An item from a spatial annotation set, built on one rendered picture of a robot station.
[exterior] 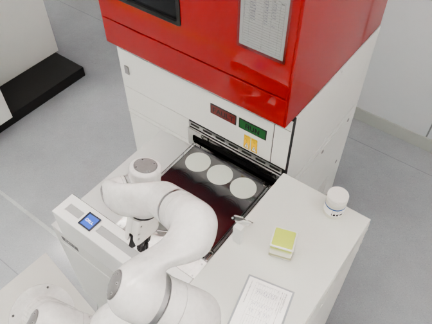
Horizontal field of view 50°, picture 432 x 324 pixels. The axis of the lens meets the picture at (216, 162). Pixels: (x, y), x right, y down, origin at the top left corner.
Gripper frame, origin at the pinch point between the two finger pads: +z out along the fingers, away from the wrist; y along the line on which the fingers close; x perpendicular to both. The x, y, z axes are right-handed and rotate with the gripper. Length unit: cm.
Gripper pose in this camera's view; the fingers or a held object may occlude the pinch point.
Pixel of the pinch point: (142, 246)
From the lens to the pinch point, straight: 142.8
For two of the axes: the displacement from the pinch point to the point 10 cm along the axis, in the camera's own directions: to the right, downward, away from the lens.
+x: 8.1, 4.4, -3.8
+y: -5.7, 4.6, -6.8
